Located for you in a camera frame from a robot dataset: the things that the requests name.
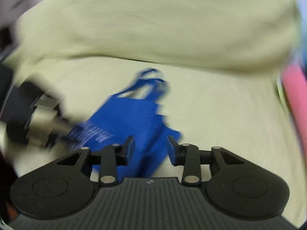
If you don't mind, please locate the blue printed shopping bag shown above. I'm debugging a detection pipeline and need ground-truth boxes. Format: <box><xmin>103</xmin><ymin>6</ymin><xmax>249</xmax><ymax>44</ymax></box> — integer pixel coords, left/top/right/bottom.
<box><xmin>67</xmin><ymin>69</ymin><xmax>181</xmax><ymax>180</ymax></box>

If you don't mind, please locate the light green sofa seat cover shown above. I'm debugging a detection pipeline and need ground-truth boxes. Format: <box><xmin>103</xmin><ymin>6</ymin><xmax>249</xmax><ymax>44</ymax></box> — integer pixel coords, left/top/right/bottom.
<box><xmin>14</xmin><ymin>57</ymin><xmax>306</xmax><ymax>227</ymax></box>

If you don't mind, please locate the pink folded towel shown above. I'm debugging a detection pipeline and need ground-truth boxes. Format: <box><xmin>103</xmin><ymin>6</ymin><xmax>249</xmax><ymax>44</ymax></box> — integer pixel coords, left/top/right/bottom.
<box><xmin>281</xmin><ymin>64</ymin><xmax>306</xmax><ymax>157</ymax></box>

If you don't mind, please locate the patchwork pastel blanket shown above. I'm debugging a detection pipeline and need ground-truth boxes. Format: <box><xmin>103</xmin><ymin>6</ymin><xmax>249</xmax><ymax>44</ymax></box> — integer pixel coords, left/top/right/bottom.
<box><xmin>284</xmin><ymin>0</ymin><xmax>306</xmax><ymax>115</ymax></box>

